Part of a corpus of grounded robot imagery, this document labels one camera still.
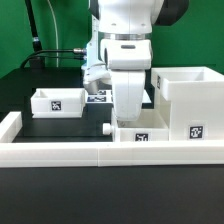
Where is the white fiducial marker sheet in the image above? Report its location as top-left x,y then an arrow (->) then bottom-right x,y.
85,90 -> 152,104

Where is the white drawer cabinet box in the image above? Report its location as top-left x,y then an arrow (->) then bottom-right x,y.
151,67 -> 224,141

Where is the white front drawer with tag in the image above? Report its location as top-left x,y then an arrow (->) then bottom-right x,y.
102,109 -> 169,142

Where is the white U-shaped border frame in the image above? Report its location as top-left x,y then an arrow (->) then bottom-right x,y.
0,112 -> 224,168

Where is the white rear drawer with tag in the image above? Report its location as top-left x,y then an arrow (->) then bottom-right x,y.
30,88 -> 85,118

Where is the white drawer with tag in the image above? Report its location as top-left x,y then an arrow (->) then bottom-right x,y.
30,88 -> 85,118
102,109 -> 169,142

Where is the black cable with metal connector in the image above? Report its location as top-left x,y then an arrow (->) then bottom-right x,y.
19,47 -> 88,69

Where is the black camera stand pole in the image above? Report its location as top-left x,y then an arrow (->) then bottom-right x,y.
25,0 -> 45,69

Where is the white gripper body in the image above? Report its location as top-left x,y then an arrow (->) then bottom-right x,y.
101,39 -> 152,121

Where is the grey thin cable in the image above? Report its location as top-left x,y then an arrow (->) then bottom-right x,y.
45,0 -> 60,68

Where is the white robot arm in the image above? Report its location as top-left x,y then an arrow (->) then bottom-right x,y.
82,0 -> 190,121

